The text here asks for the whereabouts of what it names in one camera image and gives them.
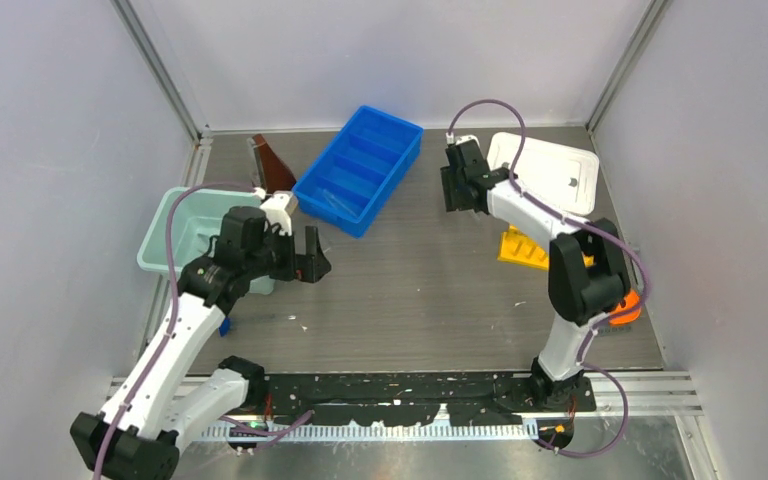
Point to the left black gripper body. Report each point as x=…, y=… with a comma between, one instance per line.
x=275, y=258

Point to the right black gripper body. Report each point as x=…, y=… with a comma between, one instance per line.
x=452, y=184

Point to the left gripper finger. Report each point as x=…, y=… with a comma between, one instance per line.
x=311, y=268
x=312, y=240

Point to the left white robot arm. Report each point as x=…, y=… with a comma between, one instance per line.
x=142, y=430

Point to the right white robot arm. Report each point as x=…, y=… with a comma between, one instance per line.
x=587, y=275

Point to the blue divided plastic bin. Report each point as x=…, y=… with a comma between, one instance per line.
x=364, y=163

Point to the brown triangular stand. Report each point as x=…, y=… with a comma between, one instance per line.
x=270, y=172

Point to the light green plastic tub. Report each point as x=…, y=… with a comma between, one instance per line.
x=196, y=220

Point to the yellow test tube rack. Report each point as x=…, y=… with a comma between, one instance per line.
x=517, y=248

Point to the white plastic tray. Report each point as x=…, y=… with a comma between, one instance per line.
x=562, y=176

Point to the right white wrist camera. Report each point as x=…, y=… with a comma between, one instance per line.
x=453, y=140

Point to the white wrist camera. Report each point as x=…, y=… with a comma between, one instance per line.
x=281, y=205
x=453, y=140

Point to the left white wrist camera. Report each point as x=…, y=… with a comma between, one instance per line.
x=281, y=205

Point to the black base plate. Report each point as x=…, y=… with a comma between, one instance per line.
x=410, y=399

